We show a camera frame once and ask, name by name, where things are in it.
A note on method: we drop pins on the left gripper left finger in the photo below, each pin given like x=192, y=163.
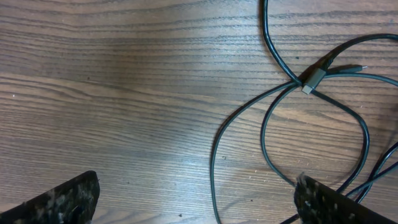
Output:
x=72, y=202

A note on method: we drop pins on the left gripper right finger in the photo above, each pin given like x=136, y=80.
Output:
x=319, y=204

